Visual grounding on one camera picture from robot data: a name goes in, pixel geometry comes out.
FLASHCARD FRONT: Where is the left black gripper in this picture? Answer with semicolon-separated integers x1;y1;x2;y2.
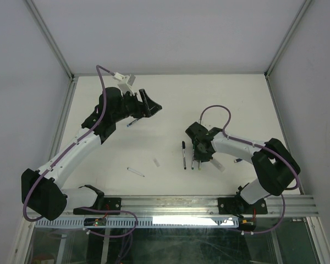
112;89;161;123

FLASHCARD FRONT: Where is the white green end pen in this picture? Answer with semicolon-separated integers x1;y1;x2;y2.
191;145;195;170

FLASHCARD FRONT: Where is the white black end pen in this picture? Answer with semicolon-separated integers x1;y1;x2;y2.
182;148;187;170

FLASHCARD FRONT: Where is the white blue end pen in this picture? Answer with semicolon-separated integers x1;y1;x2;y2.
127;167;145;177

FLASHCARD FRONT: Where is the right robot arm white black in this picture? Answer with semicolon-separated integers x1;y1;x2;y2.
185;122;300;213

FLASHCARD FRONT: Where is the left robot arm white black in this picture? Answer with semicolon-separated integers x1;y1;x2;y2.
21;87;162;221

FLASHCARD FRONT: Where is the clear pen cap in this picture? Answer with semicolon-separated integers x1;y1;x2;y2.
153;158;160;167

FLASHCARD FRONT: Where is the orange tip marker clear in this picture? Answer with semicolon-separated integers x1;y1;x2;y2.
211;159;225;172

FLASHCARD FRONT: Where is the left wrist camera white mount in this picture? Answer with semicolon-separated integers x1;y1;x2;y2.
113;73;136;96

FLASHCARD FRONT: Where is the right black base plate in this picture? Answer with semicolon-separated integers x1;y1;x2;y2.
217;197;240;216

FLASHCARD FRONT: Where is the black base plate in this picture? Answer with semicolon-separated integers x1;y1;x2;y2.
73;196;122;216
217;197;240;216

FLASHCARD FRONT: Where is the white slotted cable duct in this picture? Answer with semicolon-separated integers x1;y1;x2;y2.
35;216;239;229

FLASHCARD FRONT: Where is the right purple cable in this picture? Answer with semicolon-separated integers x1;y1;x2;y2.
197;105;302;234

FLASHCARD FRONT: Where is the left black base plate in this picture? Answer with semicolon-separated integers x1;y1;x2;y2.
73;196;122;216

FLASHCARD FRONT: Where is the aluminium mounting rail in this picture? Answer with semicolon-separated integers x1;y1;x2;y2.
63;194;320;218

